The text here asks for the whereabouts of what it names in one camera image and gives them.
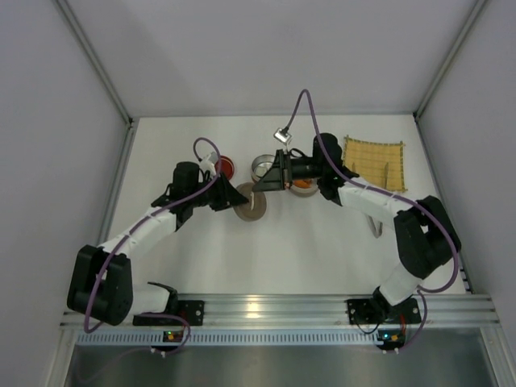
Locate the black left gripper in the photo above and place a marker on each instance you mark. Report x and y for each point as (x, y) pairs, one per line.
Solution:
(219, 191)

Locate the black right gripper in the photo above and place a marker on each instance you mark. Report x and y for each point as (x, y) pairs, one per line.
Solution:
(287, 170)

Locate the orange fried nugget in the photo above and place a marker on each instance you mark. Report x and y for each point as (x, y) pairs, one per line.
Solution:
(303, 184)

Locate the brown round lid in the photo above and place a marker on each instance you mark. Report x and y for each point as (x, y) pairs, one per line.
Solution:
(256, 206)

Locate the brown metal lunch tin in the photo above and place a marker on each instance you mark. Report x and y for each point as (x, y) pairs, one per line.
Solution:
(304, 193)

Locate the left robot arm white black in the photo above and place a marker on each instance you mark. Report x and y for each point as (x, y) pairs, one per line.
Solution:
(102, 284)

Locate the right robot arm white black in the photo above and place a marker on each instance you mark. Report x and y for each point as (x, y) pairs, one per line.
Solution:
(425, 236)

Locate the red metal lunch tin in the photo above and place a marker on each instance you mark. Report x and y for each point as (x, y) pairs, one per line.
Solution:
(260, 165)

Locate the red round lid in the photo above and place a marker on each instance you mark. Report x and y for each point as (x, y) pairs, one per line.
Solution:
(226, 167)

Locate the bamboo sushi mat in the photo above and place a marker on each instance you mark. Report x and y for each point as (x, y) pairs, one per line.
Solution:
(379, 163)

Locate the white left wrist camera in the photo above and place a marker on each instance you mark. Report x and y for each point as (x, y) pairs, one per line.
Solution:
(209, 163)

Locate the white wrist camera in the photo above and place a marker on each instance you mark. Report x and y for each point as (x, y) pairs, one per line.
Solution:
(209, 163)
(283, 136)

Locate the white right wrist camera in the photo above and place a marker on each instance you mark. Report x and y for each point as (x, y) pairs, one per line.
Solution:
(283, 136)

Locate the aluminium mounting rail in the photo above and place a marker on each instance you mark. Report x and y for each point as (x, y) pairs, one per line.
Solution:
(334, 310)

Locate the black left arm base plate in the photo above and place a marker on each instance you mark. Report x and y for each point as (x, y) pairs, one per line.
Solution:
(192, 311)

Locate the slotted cable duct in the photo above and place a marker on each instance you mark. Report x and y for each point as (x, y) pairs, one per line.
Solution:
(212, 337)

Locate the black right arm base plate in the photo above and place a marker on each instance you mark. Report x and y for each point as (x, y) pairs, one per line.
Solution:
(369, 311)

